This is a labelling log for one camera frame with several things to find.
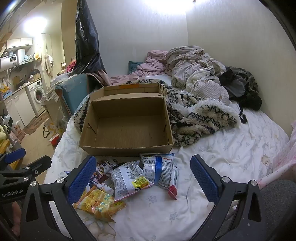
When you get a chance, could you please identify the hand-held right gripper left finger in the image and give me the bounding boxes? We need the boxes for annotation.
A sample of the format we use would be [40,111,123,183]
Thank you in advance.
[20,155,97,241]

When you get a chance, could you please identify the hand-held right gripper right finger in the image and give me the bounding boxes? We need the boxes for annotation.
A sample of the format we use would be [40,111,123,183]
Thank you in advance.
[190,155,271,241]

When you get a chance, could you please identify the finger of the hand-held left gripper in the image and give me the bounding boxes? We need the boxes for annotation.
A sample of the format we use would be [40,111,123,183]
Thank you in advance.
[14,156,52,179]
[0,148,26,164]

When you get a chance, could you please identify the brown chocolate snack packet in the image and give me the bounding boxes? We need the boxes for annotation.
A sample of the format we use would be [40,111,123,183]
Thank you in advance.
[91,162,109,186]

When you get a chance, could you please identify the yellow orange snack packet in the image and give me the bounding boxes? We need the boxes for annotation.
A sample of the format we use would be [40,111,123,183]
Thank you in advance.
[73,185,126,223]

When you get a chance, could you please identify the dark snack packet white label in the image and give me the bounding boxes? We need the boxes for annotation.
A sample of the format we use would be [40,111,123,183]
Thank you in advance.
[98,156,118,173]

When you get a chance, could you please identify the red white stick packet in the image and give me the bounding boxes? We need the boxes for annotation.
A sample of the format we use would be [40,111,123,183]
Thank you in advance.
[168,166,179,200]

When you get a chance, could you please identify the white snack packet yellow label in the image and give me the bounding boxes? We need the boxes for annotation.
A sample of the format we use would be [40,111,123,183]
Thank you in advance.
[110,161,154,202]

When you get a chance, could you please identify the blue white snack packet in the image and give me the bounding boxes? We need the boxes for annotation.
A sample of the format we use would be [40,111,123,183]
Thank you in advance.
[140,153,178,189]

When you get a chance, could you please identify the brown cardboard box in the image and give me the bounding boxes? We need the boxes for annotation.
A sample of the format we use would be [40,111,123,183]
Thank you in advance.
[79,83,174,157]

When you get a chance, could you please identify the patterned floor rug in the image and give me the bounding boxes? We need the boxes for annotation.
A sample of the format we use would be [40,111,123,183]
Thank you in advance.
[23,112,50,135]

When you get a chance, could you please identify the yellow white shopping bag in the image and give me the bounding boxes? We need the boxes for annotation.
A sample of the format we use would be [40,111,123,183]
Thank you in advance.
[43,120,64,139]

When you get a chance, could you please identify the white bear print bed sheet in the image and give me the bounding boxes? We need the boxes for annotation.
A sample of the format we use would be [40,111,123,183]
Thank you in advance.
[44,74,290,241]

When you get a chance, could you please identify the white base cabinet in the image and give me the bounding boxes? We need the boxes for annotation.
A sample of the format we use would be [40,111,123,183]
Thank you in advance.
[3,89,36,127]

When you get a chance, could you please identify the fuzzy patterned blanket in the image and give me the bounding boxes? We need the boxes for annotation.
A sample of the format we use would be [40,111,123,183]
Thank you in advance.
[74,79,242,147]

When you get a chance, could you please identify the white washing machine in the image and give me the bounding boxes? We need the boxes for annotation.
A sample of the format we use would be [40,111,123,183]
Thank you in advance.
[25,80,47,116]

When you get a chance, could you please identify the person's grey pants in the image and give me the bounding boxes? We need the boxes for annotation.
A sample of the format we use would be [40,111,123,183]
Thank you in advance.
[254,179,296,241]

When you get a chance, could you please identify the pink frilled cloth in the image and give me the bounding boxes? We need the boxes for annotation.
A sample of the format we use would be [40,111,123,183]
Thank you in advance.
[257,137,296,188]

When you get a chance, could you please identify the white water heater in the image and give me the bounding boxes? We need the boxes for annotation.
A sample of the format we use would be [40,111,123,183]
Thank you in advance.
[0,54,18,71]

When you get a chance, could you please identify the hanging white towel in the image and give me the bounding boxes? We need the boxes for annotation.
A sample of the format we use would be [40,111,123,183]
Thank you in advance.
[44,54,54,76]

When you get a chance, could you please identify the dark camouflage clothing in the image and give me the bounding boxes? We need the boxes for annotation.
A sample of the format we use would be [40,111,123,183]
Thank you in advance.
[218,66,263,123]

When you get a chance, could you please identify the floral beige quilt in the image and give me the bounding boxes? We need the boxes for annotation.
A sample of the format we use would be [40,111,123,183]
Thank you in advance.
[166,45,230,105]

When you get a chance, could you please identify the teal pillow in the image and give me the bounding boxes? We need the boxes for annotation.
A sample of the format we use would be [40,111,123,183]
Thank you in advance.
[128,61,146,72]

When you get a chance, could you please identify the black plastic sheet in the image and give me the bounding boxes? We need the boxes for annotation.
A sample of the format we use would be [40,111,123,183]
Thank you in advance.
[75,0,108,76]

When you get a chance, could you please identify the pink blanket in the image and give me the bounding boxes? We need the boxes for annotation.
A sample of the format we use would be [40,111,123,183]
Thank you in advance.
[110,50,169,86]

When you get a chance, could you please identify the white wall cabinet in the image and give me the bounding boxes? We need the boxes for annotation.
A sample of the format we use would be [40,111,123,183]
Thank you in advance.
[6,37,33,49]

